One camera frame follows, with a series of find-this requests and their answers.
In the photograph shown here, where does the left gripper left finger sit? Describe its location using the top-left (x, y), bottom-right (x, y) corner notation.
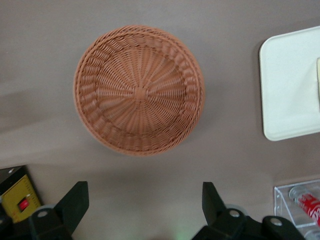
top-left (27, 181), bottom-right (90, 240)

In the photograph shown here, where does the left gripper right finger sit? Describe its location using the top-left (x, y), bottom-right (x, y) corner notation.
top-left (193, 181), bottom-right (263, 240)

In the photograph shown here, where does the brown round wicker basket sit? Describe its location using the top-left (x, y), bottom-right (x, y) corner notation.
top-left (73, 24), bottom-right (206, 158)

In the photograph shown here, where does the cream plastic tray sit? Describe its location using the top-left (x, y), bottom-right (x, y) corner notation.
top-left (258, 24), bottom-right (320, 142)

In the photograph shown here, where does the yellow box with red button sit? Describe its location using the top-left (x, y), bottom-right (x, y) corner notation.
top-left (0, 164), bottom-right (42, 225)

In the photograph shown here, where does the clear acrylic bottle rack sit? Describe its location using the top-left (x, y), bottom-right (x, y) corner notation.
top-left (273, 178), bottom-right (320, 240)

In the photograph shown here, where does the red cola bottle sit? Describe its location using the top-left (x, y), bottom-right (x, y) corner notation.
top-left (288, 186), bottom-right (320, 226)

